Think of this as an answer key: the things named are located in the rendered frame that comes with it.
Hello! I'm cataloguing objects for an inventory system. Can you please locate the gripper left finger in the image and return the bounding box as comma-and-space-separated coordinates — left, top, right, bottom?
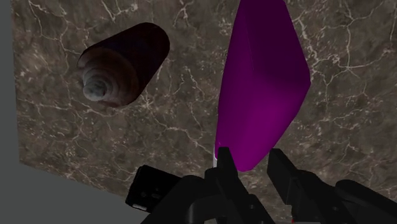
141, 146, 275, 224

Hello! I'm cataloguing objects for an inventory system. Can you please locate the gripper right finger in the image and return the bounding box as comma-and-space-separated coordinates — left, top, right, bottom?
267, 148, 397, 224

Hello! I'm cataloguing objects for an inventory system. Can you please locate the purple angular block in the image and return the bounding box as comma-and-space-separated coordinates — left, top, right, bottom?
213, 0, 312, 173

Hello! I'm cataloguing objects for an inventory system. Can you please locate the black remote control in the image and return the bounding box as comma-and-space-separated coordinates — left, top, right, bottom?
125, 165, 183, 214

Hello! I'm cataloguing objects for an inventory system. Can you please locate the dark brown cup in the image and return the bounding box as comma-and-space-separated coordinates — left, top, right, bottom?
76, 22, 171, 109

